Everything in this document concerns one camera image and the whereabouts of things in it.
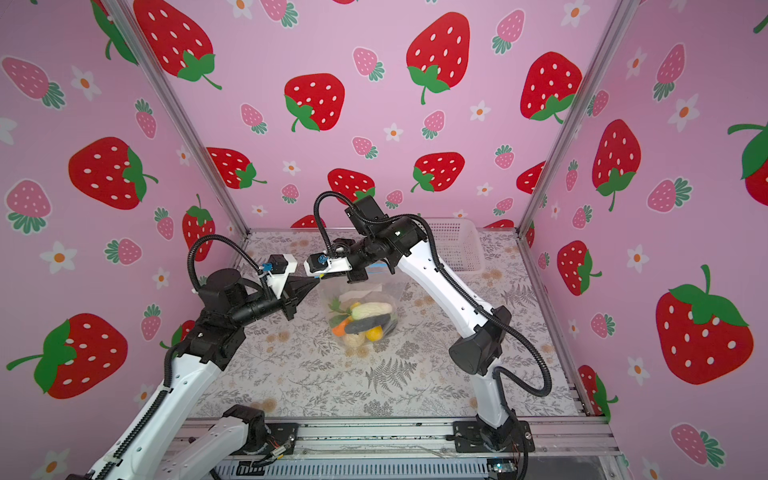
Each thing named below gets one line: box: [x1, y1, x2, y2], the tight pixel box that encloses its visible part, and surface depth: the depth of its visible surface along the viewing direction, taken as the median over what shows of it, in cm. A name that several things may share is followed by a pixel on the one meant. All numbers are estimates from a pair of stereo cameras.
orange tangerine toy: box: [332, 315, 354, 337], surface depth 85 cm
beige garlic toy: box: [343, 332, 367, 349], surface depth 87 cm
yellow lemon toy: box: [366, 325, 383, 342], surface depth 87 cm
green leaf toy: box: [328, 297, 352, 328], surface depth 83 cm
